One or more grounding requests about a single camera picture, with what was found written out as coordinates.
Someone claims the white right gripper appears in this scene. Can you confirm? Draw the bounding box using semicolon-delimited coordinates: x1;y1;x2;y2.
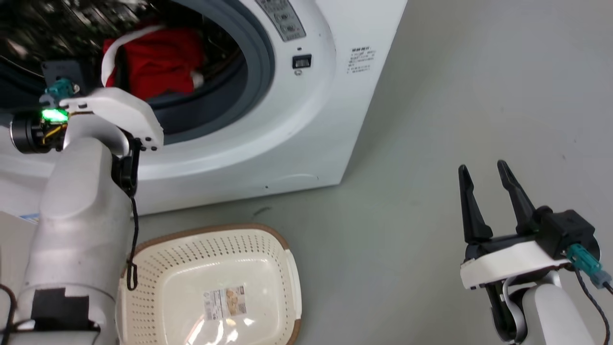
458;160;571;291

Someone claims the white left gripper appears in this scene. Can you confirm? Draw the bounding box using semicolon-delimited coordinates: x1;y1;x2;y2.
40;46;164;152

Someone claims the red garment with white trim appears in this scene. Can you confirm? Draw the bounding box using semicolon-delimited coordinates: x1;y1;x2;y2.
101;25;206;101

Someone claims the white front-load washing machine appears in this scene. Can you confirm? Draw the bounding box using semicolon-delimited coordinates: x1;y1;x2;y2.
0;0;409;217

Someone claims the cream perforated laundry basket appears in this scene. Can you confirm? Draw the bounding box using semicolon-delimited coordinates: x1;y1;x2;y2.
116;223;303;345

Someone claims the printed paper basket label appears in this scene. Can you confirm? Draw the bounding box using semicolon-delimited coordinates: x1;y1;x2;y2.
204;286;248;322

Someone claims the grey rubber door gasket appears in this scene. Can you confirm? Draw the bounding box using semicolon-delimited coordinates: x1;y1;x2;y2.
144;0;276;144

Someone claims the grey washer control panel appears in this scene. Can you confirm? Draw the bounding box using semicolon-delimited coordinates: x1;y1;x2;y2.
255;0;307;43

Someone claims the printed washer side label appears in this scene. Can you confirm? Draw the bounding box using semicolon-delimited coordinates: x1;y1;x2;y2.
346;46;377;75

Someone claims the white board with blue label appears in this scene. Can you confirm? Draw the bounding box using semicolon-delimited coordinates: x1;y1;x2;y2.
0;210;43;307

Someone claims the teal left camera connector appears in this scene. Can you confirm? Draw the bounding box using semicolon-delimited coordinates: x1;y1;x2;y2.
44;78;80;104

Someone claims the teal camera connector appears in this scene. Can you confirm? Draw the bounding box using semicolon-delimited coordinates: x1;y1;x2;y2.
44;78;80;104
565;243;613;289

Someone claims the grey flat ribbon cable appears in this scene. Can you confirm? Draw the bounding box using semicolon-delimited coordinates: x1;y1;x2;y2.
501;276;528;344

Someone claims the teal right camera connector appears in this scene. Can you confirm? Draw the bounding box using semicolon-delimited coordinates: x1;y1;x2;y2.
565;243;613;289

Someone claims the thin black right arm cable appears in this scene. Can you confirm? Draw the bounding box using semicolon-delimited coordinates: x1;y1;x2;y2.
574;268;613;345

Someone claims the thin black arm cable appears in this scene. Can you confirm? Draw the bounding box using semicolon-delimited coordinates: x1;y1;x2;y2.
111;137;142;291
574;268;613;345

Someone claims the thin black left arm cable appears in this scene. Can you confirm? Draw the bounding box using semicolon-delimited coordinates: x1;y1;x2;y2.
111;137;142;291

